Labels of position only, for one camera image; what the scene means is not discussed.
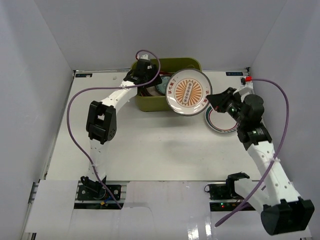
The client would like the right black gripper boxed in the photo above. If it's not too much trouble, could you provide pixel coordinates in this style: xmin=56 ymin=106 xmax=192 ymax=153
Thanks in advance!
xmin=206 ymin=87 xmax=247 ymax=126

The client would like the beige plate dark red rim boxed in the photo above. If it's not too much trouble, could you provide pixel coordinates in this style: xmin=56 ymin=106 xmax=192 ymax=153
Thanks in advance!
xmin=139 ymin=86 xmax=162 ymax=97

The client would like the small blue patterned plate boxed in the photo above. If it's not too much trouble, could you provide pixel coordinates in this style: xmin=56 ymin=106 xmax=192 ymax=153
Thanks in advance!
xmin=155 ymin=75 xmax=171 ymax=96

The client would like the white plate green rim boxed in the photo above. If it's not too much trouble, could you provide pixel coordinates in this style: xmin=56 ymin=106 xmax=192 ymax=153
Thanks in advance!
xmin=204 ymin=106 xmax=238 ymax=134

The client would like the white orange sunburst plate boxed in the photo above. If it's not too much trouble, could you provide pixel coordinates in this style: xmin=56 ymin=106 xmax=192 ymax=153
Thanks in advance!
xmin=165 ymin=68 xmax=213 ymax=117

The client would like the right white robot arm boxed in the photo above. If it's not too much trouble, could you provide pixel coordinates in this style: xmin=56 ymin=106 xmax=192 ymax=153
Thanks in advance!
xmin=206 ymin=87 xmax=315 ymax=236

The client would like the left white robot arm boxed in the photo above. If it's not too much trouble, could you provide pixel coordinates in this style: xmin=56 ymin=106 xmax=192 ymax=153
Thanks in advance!
xmin=80 ymin=54 xmax=162 ymax=200

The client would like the olive green plastic bin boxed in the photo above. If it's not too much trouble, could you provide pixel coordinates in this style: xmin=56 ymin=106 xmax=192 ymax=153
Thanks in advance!
xmin=135 ymin=57 xmax=202 ymax=112

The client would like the right table corner label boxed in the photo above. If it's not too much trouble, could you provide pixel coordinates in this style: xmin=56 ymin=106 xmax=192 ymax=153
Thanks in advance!
xmin=225 ymin=71 xmax=244 ymax=77

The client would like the table corner label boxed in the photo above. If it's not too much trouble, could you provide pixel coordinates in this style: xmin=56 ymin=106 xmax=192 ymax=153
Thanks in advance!
xmin=225 ymin=71 xmax=244 ymax=77
xmin=74 ymin=73 xmax=93 ymax=78

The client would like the left table corner label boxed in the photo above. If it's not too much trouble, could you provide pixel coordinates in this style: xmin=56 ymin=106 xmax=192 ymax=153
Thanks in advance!
xmin=74 ymin=73 xmax=93 ymax=78

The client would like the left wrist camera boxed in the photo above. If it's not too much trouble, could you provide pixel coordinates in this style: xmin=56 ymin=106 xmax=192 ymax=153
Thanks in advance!
xmin=139 ymin=53 xmax=150 ymax=61

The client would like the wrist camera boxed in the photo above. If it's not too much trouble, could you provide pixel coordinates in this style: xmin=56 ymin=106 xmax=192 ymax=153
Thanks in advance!
xmin=139 ymin=53 xmax=150 ymax=61
xmin=239 ymin=76 xmax=254 ymax=95

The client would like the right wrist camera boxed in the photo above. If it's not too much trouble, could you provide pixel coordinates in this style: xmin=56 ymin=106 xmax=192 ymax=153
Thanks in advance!
xmin=239 ymin=76 xmax=254 ymax=95

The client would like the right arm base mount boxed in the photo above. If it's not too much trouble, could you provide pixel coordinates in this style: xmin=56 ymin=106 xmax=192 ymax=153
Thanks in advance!
xmin=203 ymin=181 xmax=244 ymax=212

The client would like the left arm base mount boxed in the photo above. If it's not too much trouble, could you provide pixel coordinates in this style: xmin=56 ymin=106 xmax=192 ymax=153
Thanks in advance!
xmin=74 ymin=184 xmax=120 ymax=210

